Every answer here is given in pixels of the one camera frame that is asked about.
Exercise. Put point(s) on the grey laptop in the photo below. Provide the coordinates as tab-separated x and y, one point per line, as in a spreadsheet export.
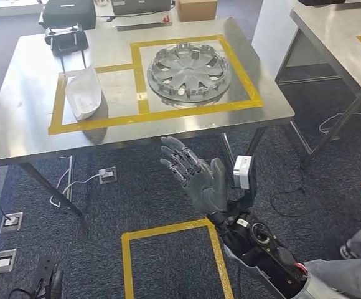
140	6

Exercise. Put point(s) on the steel floor socket plate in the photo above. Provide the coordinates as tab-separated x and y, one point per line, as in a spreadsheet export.
107	175
11	223
3	262

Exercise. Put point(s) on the red hook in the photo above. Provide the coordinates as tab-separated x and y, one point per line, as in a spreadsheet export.
166	19

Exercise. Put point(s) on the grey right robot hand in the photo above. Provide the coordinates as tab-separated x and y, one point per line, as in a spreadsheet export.
205	185

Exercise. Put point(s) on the brown cardboard box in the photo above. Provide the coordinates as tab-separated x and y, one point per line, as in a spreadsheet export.
195	10

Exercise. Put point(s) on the silver wheel hubcap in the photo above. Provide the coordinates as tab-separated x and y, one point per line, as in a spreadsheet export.
188	70

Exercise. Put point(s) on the black remote controller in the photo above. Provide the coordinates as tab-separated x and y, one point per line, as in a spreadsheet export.
65	41

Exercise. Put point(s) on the white side desk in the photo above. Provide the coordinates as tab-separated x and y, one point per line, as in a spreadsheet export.
270	37

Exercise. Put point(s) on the grey metal strip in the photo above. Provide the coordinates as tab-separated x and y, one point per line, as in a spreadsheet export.
143	26

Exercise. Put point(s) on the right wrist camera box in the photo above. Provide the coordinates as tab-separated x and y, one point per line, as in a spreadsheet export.
242	173

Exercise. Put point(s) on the white office desk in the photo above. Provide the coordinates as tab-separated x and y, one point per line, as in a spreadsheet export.
104	25

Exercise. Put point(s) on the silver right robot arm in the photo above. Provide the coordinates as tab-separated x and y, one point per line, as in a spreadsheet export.
261	247

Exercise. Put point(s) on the white moulded plastic part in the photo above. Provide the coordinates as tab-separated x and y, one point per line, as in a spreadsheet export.
84	97

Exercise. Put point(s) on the black case yellow label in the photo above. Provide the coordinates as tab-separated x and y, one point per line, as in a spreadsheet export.
320	2

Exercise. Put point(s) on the black carrying case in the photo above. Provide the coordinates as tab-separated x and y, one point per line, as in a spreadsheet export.
68	14

